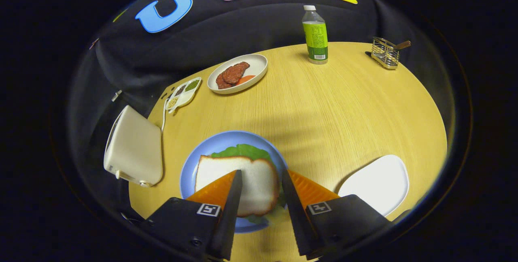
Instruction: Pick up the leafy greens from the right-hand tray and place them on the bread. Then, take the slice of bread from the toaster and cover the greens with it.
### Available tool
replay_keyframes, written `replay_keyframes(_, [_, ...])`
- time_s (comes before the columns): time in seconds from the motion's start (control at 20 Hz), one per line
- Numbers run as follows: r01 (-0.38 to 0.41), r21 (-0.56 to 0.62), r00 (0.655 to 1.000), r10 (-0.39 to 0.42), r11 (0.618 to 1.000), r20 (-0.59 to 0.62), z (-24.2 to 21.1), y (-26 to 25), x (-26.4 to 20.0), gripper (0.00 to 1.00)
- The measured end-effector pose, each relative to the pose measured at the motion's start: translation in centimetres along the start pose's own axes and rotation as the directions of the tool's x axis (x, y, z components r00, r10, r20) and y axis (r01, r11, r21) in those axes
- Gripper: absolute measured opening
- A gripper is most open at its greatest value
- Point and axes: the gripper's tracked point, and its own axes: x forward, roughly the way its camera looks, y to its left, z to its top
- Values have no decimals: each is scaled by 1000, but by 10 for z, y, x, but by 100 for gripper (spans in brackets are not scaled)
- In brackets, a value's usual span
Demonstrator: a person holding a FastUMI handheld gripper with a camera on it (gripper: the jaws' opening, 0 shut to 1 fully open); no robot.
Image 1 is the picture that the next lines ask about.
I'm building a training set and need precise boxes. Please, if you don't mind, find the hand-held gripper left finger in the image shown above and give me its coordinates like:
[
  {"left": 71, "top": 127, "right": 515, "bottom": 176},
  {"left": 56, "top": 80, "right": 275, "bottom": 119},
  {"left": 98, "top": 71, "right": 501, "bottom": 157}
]
[{"left": 140, "top": 169, "right": 243, "bottom": 262}]

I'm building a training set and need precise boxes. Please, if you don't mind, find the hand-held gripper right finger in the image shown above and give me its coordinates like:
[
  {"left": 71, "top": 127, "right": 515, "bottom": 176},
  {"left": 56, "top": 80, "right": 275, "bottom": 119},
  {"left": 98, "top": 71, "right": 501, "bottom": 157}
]
[{"left": 281, "top": 168, "right": 393, "bottom": 261}]

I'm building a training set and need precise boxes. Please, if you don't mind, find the round-topped white bread slice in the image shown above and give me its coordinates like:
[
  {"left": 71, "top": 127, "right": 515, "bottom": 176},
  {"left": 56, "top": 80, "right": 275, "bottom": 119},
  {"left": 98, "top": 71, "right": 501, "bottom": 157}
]
[{"left": 195, "top": 155, "right": 280, "bottom": 218}]

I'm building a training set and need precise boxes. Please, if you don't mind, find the green lettuce leaf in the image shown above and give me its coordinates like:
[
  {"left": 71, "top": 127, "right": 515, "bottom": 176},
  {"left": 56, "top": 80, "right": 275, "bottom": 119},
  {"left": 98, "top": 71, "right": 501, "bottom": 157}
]
[{"left": 210, "top": 144, "right": 289, "bottom": 225}]

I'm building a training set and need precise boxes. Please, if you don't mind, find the blue round plate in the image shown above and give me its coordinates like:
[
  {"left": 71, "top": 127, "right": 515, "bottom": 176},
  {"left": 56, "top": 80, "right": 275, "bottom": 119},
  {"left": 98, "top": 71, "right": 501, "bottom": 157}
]
[{"left": 180, "top": 130, "right": 289, "bottom": 234}]

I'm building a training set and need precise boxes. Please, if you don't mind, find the white square plate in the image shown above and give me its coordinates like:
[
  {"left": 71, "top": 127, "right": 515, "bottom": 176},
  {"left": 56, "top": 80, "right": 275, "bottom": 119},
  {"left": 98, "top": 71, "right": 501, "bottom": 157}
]
[{"left": 338, "top": 155, "right": 410, "bottom": 217}]

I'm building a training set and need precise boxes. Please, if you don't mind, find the cream white toaster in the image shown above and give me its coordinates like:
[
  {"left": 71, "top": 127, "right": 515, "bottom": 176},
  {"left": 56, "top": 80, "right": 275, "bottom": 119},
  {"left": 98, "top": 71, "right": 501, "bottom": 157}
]
[{"left": 103, "top": 105, "right": 163, "bottom": 187}]

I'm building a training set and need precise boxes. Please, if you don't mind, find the white divided condiment tray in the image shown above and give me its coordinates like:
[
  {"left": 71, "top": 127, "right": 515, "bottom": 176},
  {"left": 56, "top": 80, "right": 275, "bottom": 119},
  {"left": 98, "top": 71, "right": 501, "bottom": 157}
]
[{"left": 166, "top": 77, "right": 202, "bottom": 114}]

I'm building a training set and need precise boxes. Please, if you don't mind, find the brown meat slice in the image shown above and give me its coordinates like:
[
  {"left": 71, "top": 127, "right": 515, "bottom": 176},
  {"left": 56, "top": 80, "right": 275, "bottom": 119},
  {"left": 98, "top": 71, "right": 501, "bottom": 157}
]
[
  {"left": 222, "top": 62, "right": 251, "bottom": 85},
  {"left": 216, "top": 72, "right": 233, "bottom": 90}
]

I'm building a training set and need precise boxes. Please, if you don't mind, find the cream oval plate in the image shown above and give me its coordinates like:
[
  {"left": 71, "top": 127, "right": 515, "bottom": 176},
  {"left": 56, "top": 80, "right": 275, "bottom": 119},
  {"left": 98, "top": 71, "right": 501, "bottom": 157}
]
[{"left": 207, "top": 54, "right": 268, "bottom": 94}]

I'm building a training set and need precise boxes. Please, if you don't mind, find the green label water bottle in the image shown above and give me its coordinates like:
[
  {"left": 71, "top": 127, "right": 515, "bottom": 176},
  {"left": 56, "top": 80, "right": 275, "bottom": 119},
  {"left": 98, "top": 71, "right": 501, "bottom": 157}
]
[{"left": 301, "top": 5, "right": 329, "bottom": 65}]

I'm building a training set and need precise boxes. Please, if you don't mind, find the white toaster cable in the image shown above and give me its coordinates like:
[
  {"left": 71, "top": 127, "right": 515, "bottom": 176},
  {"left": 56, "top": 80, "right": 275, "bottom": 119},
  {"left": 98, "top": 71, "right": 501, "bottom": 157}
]
[{"left": 161, "top": 98, "right": 170, "bottom": 132}]

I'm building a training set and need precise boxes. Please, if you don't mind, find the metal wire utensil holder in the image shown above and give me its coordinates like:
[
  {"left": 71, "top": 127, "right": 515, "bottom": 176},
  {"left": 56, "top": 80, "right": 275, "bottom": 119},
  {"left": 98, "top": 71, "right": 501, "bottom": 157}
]
[{"left": 370, "top": 36, "right": 400, "bottom": 70}]

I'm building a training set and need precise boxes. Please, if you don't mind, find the wooden handle utensil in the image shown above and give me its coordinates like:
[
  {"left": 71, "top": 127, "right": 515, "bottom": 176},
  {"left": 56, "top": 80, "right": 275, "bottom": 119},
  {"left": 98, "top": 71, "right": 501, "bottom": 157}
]
[{"left": 365, "top": 40, "right": 412, "bottom": 57}]

